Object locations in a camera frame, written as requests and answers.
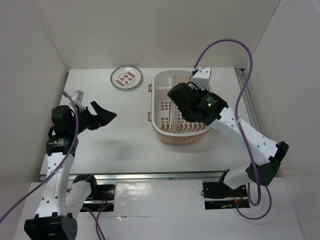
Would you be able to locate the aluminium front rail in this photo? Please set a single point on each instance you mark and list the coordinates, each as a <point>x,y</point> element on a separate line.
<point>158,176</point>

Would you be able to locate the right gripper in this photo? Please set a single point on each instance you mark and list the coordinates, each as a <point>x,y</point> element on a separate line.
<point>196,90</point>

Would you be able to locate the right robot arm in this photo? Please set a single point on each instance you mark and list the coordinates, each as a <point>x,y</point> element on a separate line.
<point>265,155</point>

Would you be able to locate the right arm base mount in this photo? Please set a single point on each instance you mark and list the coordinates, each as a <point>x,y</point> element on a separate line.
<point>216,199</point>

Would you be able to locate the aluminium side rail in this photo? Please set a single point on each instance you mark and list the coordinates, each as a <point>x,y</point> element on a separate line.
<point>252,117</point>

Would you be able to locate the red character plate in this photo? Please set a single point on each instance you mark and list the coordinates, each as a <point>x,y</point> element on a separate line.
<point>126,77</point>

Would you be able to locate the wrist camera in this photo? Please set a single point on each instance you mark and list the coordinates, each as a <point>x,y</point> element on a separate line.
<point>77,98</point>
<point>201,77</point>

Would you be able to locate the orange sunburst plate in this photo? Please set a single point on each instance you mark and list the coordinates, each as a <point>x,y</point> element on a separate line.
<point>172,117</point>

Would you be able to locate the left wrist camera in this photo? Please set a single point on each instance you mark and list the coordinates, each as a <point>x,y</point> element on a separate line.
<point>77,98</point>

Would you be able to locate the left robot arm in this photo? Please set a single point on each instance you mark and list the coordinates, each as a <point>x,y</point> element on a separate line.
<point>59,207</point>

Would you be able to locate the white pink dish rack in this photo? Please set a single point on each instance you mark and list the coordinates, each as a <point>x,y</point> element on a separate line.
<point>186,132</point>

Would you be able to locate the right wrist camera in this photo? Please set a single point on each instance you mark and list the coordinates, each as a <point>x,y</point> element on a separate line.
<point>201,77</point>

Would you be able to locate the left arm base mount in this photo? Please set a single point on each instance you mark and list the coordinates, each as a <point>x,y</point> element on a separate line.
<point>103,200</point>

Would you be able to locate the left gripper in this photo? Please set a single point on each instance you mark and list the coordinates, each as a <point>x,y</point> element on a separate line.
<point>103,117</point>

